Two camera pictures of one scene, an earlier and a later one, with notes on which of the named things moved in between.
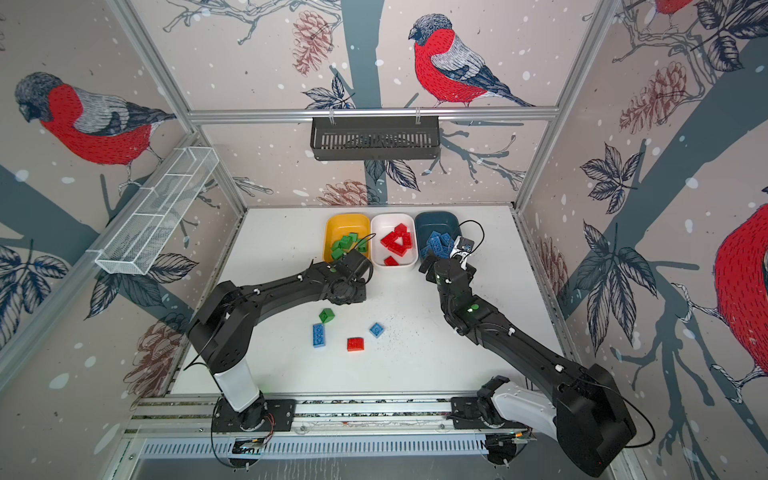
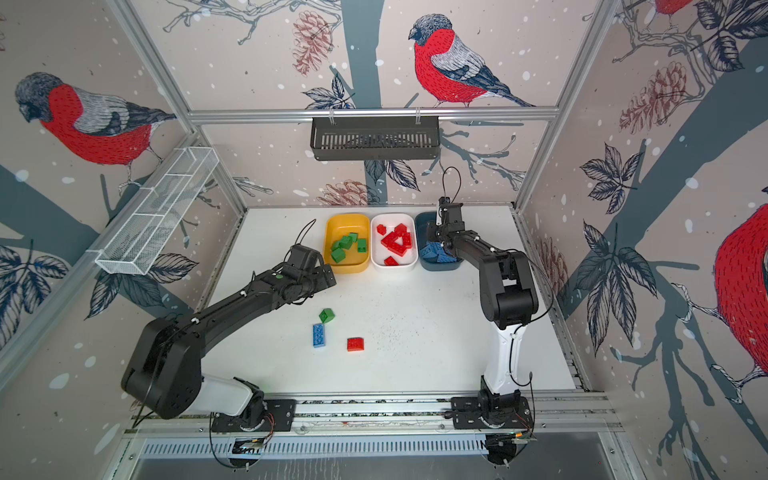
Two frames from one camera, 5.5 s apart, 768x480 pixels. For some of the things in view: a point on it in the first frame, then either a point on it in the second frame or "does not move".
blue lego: [318, 335] does not move
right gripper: [435, 273] -> [432, 232]
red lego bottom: [355, 344] does not move
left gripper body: [357, 292] -> [311, 285]
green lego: [326, 315] does not move
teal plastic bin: [428, 222] does not move
